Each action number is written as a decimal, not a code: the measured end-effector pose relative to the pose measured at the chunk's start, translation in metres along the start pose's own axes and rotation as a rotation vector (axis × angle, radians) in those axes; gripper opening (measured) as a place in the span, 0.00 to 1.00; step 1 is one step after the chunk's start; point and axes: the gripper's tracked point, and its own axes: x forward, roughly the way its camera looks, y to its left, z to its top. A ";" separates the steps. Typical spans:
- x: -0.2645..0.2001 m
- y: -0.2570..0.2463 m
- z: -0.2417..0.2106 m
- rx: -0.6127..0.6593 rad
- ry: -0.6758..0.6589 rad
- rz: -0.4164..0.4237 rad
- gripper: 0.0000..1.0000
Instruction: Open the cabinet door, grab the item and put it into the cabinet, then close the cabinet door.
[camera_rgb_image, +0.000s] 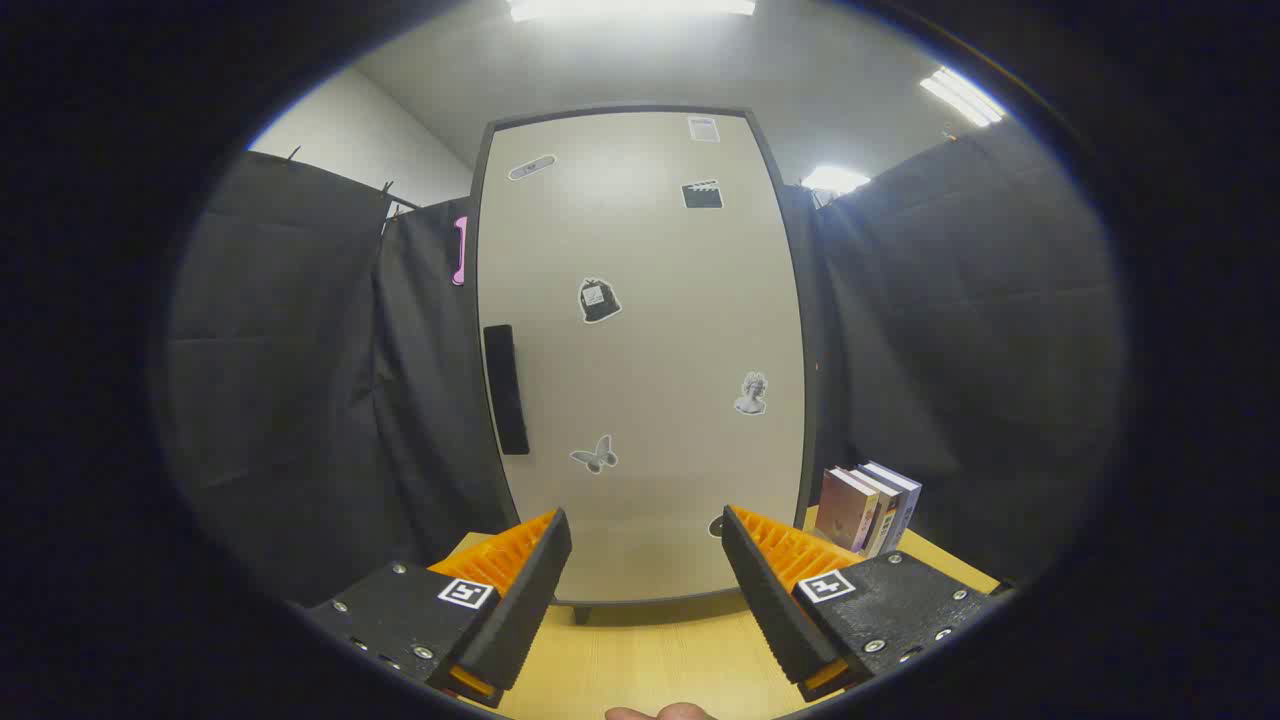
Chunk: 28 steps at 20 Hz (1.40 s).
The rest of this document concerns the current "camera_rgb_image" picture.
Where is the black door handle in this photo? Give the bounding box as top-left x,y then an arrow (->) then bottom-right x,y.
483,324 -> 531,456

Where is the wide ceiling light panel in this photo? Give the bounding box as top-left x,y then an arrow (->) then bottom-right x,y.
508,0 -> 757,23

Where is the small ceiling light panel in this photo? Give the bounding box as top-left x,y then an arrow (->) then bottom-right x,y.
800,165 -> 871,196

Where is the white spine book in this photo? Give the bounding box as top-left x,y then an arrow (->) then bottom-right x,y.
850,465 -> 901,558

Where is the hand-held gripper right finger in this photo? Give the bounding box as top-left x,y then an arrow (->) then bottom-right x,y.
720,505 -> 1016,703

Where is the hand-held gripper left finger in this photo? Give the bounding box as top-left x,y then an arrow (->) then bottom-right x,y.
300,507 -> 573,709

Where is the black backdrop cloth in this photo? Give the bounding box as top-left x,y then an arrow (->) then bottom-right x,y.
165,118 -> 1126,606

